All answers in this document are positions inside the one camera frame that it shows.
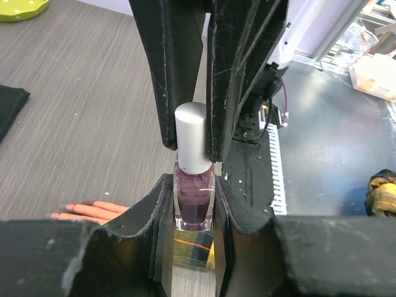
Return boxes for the yellow plaid sleeve forearm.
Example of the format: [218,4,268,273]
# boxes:
[173,169,395,270]

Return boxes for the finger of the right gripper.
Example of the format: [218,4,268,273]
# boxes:
[129,0,206,150]
[206,1,289,162]

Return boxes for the white slotted cable duct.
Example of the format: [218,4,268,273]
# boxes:
[267,124,288,215]

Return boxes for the green polka dot plate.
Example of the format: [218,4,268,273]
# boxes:
[0,0,50,22]

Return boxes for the purple nail polish bottle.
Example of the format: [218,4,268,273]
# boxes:
[173,160,215,231]

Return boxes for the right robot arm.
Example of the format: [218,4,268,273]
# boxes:
[130,1,365,161]

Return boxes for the white nail polish brush cap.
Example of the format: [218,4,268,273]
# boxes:
[174,102,212,174]

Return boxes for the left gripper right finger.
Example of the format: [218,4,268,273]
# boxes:
[213,178,395,296]

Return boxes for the mannequin hand with painted nails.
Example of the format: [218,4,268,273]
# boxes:
[46,200,129,225]

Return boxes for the black placemat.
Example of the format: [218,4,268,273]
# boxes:
[0,85,30,141]

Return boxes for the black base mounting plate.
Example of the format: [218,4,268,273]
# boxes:
[222,108,274,214]

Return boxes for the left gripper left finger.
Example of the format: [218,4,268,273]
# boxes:
[1,174,173,296]

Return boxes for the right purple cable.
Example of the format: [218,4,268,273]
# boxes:
[280,79,291,127]

